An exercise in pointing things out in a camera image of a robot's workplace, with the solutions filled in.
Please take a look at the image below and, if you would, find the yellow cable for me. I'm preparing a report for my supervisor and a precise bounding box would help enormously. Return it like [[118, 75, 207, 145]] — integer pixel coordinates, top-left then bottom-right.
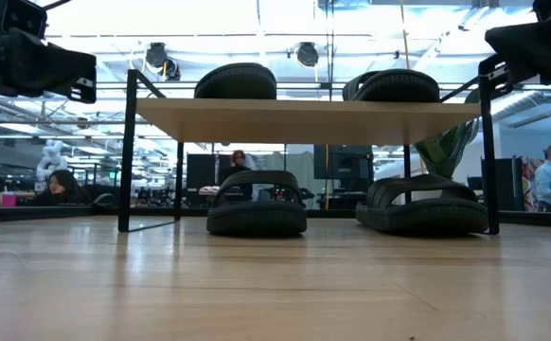
[[400, 0, 412, 70]]

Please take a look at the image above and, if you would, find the green plant in white pot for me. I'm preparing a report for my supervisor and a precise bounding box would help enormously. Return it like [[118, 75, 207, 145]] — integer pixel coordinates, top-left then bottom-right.
[[413, 89, 481, 180]]

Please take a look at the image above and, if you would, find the black monitor on stand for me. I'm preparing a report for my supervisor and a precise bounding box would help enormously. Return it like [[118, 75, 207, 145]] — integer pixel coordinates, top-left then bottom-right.
[[312, 144, 376, 209]]

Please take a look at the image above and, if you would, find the black rubber slide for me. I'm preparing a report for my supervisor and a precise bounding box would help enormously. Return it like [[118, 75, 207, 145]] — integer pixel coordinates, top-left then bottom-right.
[[342, 68, 442, 103], [193, 62, 278, 100], [205, 170, 309, 237], [354, 173, 489, 236]]

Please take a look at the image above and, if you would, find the thin black pole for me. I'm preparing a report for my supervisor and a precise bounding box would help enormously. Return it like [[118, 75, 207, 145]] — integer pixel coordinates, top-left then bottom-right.
[[325, 0, 336, 100]]

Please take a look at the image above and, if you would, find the white figure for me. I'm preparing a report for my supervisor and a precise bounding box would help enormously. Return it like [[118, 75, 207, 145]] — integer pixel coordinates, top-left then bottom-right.
[[36, 139, 68, 179]]

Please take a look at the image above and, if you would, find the grey green curtain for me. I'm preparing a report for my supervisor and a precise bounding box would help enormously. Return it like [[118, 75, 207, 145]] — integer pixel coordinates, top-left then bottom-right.
[[251, 151, 314, 200]]

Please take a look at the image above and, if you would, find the wooden shelf with black frame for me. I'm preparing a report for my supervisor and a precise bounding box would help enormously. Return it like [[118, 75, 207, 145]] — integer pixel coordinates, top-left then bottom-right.
[[117, 55, 500, 237]]

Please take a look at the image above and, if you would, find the black metal table frame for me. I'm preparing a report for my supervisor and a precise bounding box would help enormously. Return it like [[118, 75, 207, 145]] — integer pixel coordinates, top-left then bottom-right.
[[0, 206, 551, 229]]

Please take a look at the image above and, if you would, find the black cabinet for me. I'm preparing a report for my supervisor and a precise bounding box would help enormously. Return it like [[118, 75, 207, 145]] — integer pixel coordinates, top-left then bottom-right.
[[186, 153, 218, 190], [498, 157, 525, 212]]

